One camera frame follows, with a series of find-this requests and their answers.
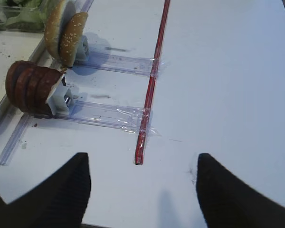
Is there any clear rail right of tray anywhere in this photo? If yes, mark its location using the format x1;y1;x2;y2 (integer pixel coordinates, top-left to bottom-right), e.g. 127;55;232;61
0;0;83;165

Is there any clear patty channel holder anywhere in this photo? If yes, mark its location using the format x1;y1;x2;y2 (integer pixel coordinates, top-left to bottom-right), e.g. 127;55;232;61
30;98;162;137

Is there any white patty pusher block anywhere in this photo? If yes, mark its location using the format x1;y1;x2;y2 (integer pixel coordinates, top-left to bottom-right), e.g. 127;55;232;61
46;74;75;116

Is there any rear sesame bun top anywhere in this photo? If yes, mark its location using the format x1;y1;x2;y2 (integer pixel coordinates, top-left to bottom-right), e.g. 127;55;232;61
59;12;88;67

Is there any white bun pusher block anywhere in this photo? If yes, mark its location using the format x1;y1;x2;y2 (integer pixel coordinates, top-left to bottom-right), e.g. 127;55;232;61
75;35;90;61

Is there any red plastic rail strip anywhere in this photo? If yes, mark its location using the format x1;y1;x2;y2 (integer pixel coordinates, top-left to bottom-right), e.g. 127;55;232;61
134;0;171;165

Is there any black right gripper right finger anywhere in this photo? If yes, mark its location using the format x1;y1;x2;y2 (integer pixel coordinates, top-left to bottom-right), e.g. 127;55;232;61
196;153;285;228

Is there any green lettuce in box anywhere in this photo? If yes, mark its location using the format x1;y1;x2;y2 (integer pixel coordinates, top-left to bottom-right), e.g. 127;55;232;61
0;0;53;33

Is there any clear bun channel holder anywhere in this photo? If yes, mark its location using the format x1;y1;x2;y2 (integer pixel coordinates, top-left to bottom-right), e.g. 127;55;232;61
74;52;165;77

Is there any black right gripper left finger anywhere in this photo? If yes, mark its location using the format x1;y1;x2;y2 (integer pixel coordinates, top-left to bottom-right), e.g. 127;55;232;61
0;152;91;228

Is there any brown meat patties stack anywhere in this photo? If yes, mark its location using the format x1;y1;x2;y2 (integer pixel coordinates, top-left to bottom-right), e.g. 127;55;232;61
16;65;63;116

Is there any clear plastic vegetable box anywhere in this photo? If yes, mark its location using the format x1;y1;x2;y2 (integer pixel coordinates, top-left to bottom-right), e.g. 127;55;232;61
0;0;53;33

